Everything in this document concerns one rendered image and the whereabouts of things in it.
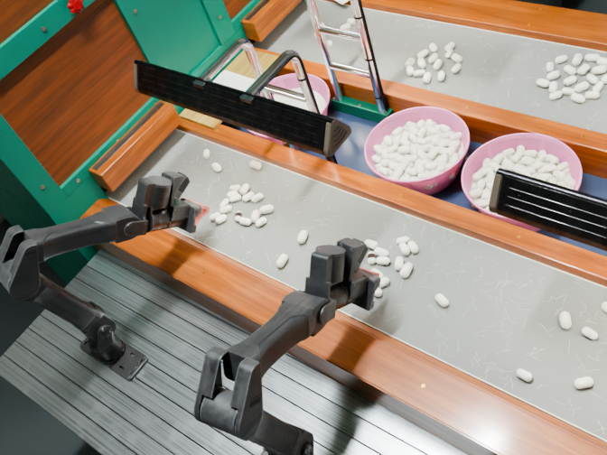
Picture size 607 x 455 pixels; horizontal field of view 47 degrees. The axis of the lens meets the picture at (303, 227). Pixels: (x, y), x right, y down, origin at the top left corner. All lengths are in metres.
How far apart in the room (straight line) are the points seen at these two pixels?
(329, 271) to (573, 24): 1.10
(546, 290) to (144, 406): 0.93
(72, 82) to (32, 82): 0.11
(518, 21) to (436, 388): 1.14
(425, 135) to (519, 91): 0.27
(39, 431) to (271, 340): 1.68
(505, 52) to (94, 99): 1.13
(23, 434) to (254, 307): 1.38
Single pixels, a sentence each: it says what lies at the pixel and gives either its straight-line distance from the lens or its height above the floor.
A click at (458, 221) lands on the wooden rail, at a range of 1.61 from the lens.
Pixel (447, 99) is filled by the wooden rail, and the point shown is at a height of 0.76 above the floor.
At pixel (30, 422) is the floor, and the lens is 2.77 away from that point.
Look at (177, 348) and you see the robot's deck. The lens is 1.73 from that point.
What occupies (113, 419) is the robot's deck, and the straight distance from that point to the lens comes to 1.72.
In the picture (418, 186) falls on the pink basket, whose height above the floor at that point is 0.74.
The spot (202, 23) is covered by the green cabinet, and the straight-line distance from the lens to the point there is 2.18.
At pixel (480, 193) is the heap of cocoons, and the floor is 0.74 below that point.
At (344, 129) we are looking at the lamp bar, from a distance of 1.43.
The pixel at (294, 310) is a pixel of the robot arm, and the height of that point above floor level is 1.03.
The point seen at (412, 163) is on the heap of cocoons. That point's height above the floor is 0.73.
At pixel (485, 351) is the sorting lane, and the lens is 1.45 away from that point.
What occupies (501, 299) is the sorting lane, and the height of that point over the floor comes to 0.74.
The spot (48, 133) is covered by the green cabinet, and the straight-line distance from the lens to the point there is 1.92.
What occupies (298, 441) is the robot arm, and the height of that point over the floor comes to 0.83.
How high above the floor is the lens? 2.01
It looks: 48 degrees down
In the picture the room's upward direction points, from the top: 24 degrees counter-clockwise
